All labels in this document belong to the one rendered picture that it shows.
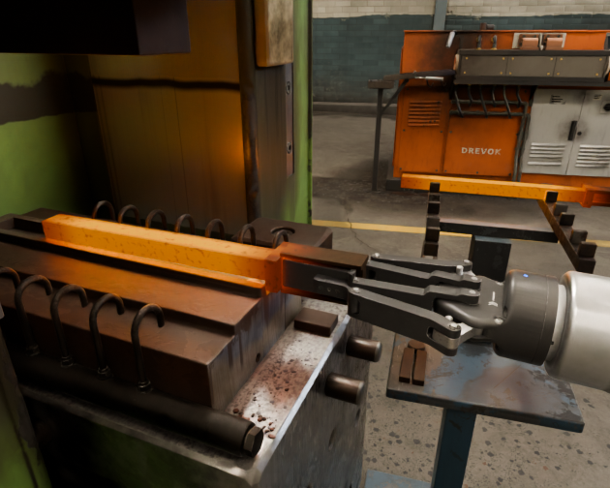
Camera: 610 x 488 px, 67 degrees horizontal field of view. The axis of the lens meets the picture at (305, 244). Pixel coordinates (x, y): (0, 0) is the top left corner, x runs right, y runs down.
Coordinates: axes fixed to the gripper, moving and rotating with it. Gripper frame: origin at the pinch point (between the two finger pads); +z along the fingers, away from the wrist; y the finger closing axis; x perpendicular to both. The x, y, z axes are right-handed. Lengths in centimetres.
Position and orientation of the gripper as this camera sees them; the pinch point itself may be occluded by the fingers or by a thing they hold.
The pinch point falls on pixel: (320, 273)
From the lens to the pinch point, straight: 45.1
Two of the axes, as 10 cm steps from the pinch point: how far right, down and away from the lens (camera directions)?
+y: 3.8, -3.9, 8.4
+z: -9.3, -1.8, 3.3
